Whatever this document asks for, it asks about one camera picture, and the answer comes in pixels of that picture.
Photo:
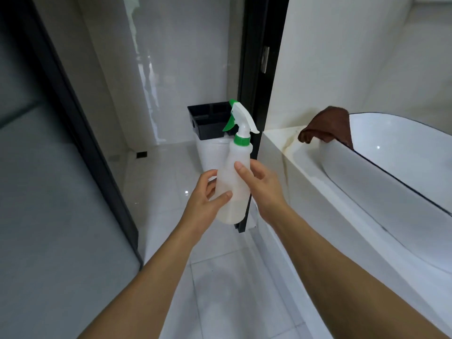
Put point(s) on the person's right hand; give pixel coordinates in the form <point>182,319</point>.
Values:
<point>265,190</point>

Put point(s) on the person's left hand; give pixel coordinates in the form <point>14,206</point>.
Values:
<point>203,208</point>

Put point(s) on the white spray bottle green collar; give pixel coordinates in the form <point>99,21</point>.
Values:
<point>234,180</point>

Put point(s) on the brown microfibre cloth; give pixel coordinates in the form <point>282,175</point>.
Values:
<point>330,125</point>

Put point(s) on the person's left forearm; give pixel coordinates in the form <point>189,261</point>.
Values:
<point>141,289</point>

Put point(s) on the white toilet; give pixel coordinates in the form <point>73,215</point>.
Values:
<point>212,151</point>

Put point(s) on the white marble vanity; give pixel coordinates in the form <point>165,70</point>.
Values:
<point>318,225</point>

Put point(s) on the black floor drain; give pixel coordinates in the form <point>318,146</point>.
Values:
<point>141,154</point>

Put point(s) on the black plastic caddy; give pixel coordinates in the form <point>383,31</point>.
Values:
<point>208,121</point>

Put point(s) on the black framed glass partition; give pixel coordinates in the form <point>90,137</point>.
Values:
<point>257,67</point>

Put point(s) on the white sink basin black rim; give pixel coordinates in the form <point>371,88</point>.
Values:
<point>399,172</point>

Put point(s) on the black framed frosted glass door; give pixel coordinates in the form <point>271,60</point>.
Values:
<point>42,208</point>

